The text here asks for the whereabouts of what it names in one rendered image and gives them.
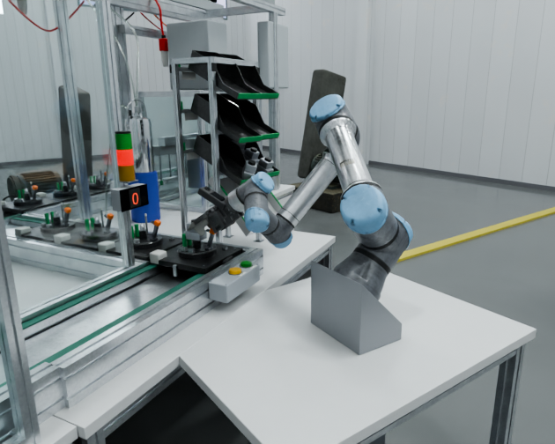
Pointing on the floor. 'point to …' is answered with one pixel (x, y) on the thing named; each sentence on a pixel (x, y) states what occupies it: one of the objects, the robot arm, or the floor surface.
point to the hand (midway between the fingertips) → (194, 225)
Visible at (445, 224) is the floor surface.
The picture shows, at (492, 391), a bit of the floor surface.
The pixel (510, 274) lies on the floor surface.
